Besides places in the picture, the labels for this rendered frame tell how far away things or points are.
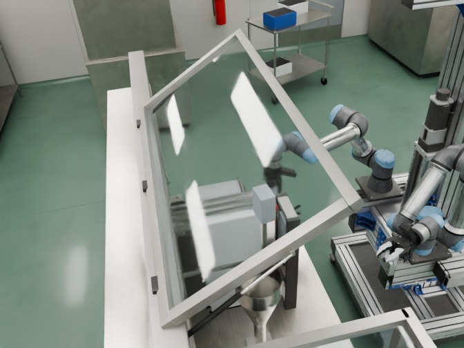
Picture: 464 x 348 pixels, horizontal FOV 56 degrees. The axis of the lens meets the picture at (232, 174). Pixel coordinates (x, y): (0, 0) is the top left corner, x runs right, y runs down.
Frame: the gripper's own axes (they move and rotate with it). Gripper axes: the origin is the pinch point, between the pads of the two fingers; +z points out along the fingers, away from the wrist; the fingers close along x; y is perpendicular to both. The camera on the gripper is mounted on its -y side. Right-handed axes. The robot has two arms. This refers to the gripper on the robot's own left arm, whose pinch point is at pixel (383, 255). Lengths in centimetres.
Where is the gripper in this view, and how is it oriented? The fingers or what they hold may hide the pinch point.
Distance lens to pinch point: 183.0
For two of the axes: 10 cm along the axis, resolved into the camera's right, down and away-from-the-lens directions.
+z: -8.1, 4.0, -4.3
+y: 1.4, 8.4, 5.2
